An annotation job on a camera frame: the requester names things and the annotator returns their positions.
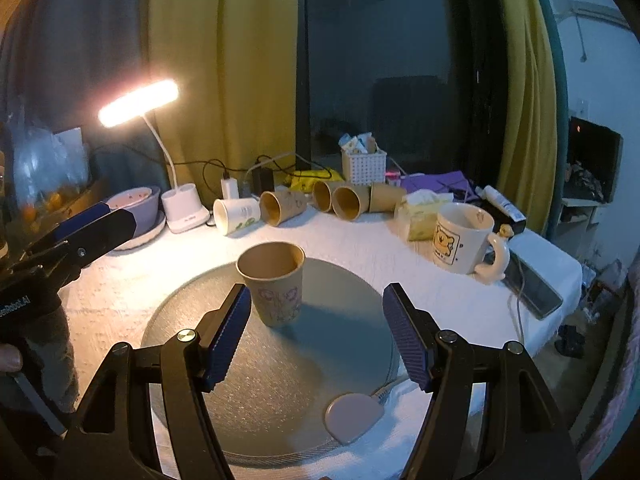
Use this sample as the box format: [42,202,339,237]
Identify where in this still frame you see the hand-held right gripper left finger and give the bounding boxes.
[52,284,252,480]

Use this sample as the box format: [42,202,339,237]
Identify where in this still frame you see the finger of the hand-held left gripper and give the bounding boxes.
[15,208,137,275]
[30,202,112,250]

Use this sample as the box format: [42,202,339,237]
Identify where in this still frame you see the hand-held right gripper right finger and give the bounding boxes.
[382,282,583,480]

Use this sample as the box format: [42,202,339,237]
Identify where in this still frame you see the brown printed paper cup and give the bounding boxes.
[236,241,306,329]

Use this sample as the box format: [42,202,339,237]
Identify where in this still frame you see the white paper cup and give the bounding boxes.
[213,197,262,236]

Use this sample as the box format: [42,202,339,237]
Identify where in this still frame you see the person's left hand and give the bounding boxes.
[0,344,24,374]

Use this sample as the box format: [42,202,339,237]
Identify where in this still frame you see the lilac bowl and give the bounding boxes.
[104,186,162,233]

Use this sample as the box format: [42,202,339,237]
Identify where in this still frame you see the white plate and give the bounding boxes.
[112,210,167,252]

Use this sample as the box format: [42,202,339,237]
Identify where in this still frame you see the white tablecloth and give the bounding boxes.
[60,195,584,480]

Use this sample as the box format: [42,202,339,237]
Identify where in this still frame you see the clear plastic bag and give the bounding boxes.
[7,102,91,233]

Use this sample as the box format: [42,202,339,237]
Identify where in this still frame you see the white desk lamp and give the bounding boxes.
[98,79,211,234]

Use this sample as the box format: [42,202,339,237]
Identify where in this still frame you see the round grey heating mat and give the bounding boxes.
[141,257,402,466]

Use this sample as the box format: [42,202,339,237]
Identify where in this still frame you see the white bear mug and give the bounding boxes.
[431,203,512,286]

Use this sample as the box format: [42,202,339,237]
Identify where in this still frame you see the yellow tissue pack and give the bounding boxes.
[395,189,453,242]

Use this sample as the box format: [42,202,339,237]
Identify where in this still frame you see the black smartphone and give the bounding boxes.
[502,249,564,320]

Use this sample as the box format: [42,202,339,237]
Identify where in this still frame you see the grey curtain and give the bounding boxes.
[0,0,168,196]

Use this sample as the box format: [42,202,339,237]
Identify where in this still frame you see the purple cloth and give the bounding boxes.
[400,170,483,201]

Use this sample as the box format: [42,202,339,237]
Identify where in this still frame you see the black power adapter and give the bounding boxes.
[251,167,276,193]

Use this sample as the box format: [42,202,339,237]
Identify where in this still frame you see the white tube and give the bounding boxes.
[481,185,527,223]

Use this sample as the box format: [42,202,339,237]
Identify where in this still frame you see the white plastic basket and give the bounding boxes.
[341,148,388,185]

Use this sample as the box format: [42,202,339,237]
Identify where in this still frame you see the yellow packet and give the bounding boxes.
[289,169,346,192]

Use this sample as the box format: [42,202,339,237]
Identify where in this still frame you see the packets in basket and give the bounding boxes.
[338,131,378,154]

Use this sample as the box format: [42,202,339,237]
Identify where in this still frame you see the yellow curtain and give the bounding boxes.
[492,0,558,236]
[140,0,301,186]

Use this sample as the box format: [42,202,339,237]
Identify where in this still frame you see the white cabinet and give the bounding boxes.
[555,195,608,261]

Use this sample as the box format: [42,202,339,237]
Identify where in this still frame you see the black box appliance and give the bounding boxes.
[567,116,624,203]

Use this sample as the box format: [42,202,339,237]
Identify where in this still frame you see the dark glass window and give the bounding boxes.
[296,0,501,181]

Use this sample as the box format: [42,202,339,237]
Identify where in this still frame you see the white mat cable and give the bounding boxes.
[372,377,408,403]

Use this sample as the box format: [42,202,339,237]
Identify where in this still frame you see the black cable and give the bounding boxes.
[90,142,231,181]

